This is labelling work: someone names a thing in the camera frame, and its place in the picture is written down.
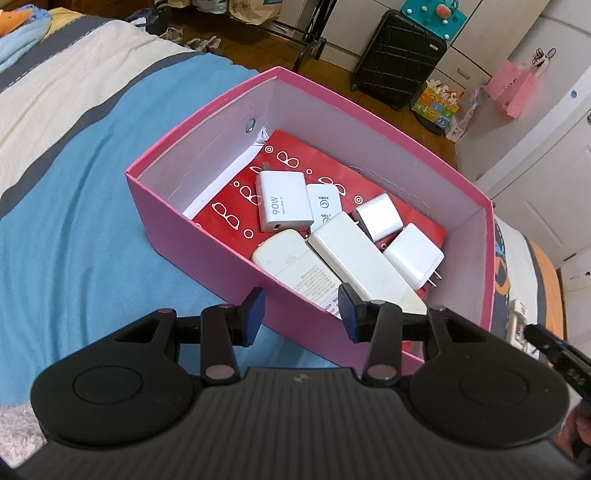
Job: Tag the red printed paper bag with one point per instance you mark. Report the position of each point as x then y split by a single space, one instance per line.
221 217

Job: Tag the pink paper bag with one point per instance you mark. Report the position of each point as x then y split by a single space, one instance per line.
510 87

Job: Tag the white fluffy blanket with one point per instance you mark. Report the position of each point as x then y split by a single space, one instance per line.
16 434

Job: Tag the white printed packet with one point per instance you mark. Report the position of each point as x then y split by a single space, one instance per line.
461 124

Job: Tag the grey remote with screen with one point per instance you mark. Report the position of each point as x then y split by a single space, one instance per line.
517 323

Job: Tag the brown paper bag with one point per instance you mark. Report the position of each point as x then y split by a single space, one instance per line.
263 9

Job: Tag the white wardrobe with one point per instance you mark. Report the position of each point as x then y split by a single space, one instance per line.
554 184

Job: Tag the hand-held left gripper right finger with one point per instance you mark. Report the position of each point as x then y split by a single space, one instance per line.
348 316

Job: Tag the white cube charger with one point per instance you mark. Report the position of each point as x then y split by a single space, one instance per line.
378 217

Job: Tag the black suitcase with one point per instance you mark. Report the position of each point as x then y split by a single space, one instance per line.
397 60

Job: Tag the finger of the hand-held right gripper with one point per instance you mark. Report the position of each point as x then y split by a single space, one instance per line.
563 360

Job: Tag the white plastic bag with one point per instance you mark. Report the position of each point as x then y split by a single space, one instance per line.
210 5

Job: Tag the large white wall charger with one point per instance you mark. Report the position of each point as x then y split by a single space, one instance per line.
281 203

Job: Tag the pink cardboard box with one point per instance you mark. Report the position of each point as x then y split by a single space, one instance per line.
207 272

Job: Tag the small white remote control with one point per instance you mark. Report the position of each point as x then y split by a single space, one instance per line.
325 203

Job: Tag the long white power bank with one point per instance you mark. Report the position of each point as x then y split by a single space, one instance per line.
355 258

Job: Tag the colourful cartoon box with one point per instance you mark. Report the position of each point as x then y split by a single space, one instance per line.
436 108

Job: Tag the light blue cloth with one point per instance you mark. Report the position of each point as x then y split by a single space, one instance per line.
18 46

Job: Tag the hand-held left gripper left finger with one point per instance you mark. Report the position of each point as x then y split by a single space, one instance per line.
254 318

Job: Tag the grey shoe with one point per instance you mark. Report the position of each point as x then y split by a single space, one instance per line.
173 34

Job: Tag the teal toy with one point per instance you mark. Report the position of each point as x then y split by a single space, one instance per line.
429 18

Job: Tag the white slippers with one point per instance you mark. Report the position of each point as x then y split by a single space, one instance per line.
205 44

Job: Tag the rounded white power bank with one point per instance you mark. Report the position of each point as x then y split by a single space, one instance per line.
286 263

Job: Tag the black clothes rack base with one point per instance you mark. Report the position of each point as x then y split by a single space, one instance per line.
307 50

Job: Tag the white charger with prongs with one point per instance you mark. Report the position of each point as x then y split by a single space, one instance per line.
411 254

